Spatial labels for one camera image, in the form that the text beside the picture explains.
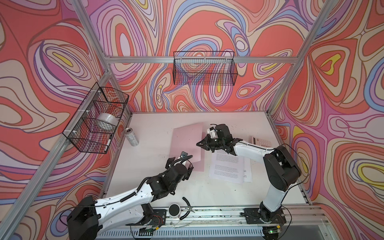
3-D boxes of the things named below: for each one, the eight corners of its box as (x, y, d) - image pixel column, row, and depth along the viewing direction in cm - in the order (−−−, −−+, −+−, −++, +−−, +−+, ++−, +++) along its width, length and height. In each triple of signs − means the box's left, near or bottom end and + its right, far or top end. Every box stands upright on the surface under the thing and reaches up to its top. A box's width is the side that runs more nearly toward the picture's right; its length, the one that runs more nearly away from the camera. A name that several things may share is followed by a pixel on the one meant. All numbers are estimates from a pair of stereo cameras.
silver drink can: (130, 146, 102) (123, 134, 90) (132, 140, 105) (125, 127, 94) (137, 146, 102) (131, 134, 90) (139, 140, 105) (133, 127, 94)
